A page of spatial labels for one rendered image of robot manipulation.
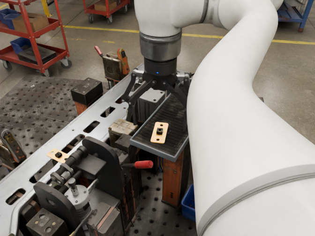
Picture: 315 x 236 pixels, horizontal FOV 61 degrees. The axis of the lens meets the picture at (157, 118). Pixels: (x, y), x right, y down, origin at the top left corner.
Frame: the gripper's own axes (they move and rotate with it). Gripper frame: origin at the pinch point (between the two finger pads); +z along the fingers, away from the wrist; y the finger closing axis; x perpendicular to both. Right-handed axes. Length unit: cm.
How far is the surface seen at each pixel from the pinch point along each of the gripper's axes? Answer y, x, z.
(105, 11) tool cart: 149, -352, 97
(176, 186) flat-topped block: -5.6, -5.3, 35.8
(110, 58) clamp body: 35, -58, 14
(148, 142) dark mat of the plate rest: 2.4, 4.4, 4.1
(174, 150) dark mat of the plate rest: -5.0, 6.0, 4.1
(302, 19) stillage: -153, -386, 101
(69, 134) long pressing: 35.5, -9.9, 20.1
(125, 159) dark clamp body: 9.6, 3.9, 13.1
